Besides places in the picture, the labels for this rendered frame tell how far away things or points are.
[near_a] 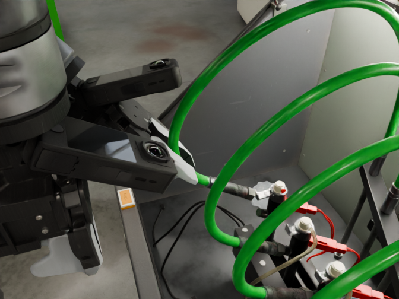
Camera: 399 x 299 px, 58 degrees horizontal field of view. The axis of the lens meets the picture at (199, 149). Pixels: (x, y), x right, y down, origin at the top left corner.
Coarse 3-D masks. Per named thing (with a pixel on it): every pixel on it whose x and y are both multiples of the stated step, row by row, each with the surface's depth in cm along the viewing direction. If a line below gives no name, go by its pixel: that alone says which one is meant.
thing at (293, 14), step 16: (320, 0) 40; (336, 0) 40; (352, 0) 41; (368, 0) 42; (288, 16) 40; (304, 16) 40; (384, 16) 44; (256, 32) 40; (240, 48) 40; (224, 64) 41; (208, 80) 41; (192, 96) 42; (176, 112) 43; (176, 128) 44; (176, 144) 46
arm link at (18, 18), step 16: (0, 0) 17; (16, 0) 18; (32, 0) 19; (0, 16) 17; (16, 16) 18; (32, 16) 19; (48, 16) 21; (0, 32) 18; (16, 32) 18; (32, 32) 19; (0, 48) 18
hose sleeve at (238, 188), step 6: (210, 180) 53; (204, 186) 53; (210, 186) 53; (228, 186) 54; (234, 186) 55; (240, 186) 56; (228, 192) 55; (234, 192) 55; (240, 192) 56; (246, 192) 57
